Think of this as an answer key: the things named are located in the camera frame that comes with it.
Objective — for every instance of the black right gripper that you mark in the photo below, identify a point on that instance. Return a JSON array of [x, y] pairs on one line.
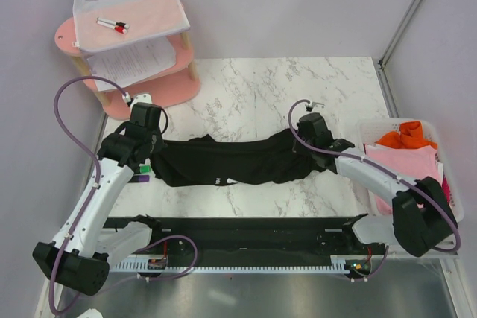
[[299, 132]]

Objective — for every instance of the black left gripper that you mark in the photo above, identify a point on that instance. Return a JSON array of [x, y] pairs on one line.
[[159, 142]]

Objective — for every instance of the black printed t-shirt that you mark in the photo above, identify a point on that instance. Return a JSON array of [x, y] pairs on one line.
[[205, 161]]

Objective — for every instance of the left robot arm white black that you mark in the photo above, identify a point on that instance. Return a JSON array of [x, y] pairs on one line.
[[77, 257]]

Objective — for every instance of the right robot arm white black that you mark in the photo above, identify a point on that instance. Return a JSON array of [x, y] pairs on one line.
[[421, 218]]

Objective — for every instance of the green cap marker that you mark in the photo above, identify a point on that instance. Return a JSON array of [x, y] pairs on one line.
[[144, 169]]

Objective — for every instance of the purple cap marker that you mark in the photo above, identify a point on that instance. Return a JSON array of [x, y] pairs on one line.
[[139, 178]]

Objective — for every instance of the white plastic laundry basket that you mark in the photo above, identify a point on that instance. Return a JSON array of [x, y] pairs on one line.
[[371, 130]]

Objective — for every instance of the pink three-tier wooden shelf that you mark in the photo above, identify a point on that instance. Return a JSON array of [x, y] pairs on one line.
[[173, 86]]

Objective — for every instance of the printed paper sheets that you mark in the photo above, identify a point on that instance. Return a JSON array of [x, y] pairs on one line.
[[131, 64]]

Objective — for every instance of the orange t-shirt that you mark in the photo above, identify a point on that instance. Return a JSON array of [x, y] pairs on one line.
[[409, 136]]

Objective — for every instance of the pink t-shirt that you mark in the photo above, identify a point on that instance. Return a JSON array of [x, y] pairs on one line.
[[417, 163]]

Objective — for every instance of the red cap whiteboard marker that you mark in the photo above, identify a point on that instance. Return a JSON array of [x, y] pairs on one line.
[[116, 28]]

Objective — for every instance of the white mesh zipper pouch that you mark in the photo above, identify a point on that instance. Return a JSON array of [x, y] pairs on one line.
[[147, 19]]

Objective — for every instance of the black cap whiteboard marker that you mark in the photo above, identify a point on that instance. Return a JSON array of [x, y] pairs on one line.
[[123, 24]]

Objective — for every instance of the magenta garment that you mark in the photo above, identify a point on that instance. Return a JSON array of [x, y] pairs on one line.
[[447, 191]]

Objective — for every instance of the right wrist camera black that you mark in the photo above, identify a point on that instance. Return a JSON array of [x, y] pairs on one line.
[[312, 124]]

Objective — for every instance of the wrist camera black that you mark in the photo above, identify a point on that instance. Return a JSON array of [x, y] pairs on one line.
[[312, 124], [145, 115]]

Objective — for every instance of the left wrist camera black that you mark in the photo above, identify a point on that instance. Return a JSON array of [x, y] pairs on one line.
[[145, 115]]

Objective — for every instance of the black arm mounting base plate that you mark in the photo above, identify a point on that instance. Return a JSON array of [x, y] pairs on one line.
[[259, 241]]

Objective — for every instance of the white slotted cable duct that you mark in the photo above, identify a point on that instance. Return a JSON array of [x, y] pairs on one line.
[[143, 264]]

